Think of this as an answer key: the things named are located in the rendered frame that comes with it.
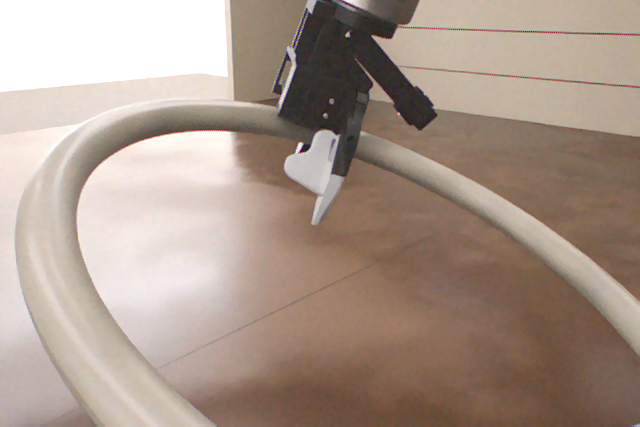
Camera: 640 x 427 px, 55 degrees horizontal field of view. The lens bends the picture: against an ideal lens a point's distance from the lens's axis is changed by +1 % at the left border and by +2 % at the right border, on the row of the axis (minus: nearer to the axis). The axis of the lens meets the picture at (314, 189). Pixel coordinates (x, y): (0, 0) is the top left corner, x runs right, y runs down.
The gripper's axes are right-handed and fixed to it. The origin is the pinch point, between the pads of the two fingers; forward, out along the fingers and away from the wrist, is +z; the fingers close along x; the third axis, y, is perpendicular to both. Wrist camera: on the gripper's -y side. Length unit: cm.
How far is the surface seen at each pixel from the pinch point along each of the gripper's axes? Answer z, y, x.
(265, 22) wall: 136, -105, -773
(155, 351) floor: 152, -11, -135
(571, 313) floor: 90, -186, -139
